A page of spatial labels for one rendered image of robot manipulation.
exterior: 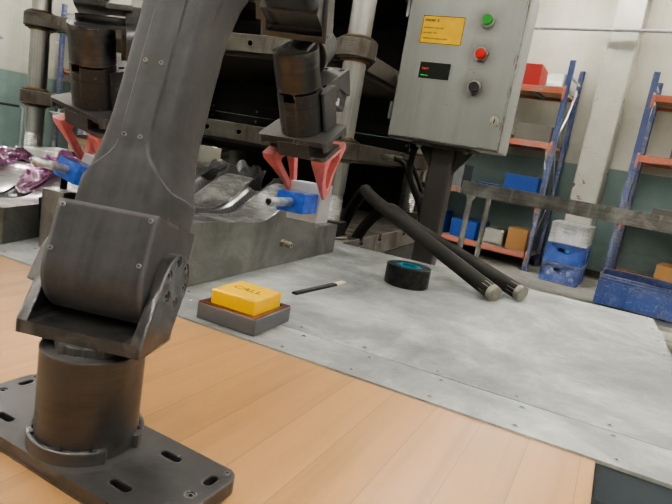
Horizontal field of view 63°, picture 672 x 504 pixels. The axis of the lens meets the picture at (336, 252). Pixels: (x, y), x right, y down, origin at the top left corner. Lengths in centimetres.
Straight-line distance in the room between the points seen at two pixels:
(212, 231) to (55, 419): 47
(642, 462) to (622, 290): 372
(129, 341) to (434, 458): 25
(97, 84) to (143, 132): 43
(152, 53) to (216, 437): 27
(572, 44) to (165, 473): 732
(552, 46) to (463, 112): 612
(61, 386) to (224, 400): 16
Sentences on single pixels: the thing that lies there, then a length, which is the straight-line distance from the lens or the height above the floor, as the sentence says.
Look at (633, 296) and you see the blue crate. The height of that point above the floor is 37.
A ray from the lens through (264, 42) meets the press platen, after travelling 166.
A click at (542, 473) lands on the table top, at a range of 49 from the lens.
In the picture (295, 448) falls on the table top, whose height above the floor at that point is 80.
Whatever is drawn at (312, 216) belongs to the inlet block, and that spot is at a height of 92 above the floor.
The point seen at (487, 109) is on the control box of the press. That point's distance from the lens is 146.
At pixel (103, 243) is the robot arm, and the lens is 36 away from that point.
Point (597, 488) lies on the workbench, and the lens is 55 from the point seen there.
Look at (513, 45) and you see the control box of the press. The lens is 148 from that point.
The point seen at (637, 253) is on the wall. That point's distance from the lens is 719.
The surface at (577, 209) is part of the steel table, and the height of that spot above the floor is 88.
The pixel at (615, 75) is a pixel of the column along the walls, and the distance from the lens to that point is 705.
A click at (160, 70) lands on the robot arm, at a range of 38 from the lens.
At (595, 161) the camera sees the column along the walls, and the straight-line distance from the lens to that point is 694.
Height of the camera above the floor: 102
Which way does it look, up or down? 11 degrees down
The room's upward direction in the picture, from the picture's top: 10 degrees clockwise
